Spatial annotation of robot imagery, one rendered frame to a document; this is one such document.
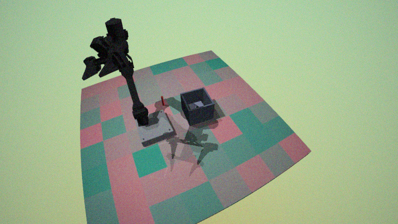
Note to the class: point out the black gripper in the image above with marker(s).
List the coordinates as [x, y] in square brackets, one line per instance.
[114, 61]

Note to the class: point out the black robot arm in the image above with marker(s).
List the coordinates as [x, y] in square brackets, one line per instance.
[117, 35]

